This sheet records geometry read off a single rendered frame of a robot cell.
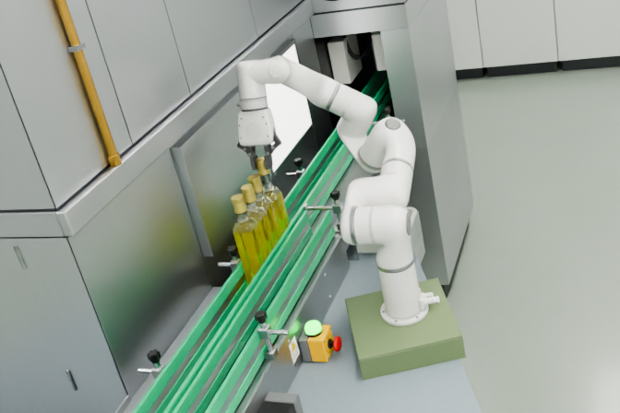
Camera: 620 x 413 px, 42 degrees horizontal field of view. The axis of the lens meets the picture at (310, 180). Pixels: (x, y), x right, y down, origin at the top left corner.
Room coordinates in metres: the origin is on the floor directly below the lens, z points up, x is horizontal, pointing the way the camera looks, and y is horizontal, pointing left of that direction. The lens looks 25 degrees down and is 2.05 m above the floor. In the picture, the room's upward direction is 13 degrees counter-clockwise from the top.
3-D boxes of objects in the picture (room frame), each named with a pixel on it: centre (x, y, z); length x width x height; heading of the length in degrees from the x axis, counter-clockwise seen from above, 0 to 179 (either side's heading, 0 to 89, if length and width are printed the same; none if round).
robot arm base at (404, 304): (1.73, -0.18, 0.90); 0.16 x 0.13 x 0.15; 85
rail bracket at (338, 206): (2.15, -0.04, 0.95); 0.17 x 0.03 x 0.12; 66
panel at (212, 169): (2.39, 0.14, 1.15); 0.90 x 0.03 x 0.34; 156
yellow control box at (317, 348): (1.73, 0.08, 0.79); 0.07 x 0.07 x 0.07; 66
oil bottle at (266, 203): (2.04, 0.15, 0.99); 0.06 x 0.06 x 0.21; 65
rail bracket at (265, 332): (1.58, 0.16, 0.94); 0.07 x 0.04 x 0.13; 66
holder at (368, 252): (2.22, -0.15, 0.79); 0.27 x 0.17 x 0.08; 66
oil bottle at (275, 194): (2.09, 0.12, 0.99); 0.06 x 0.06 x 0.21; 65
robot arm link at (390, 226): (1.73, -0.15, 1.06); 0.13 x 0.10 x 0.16; 70
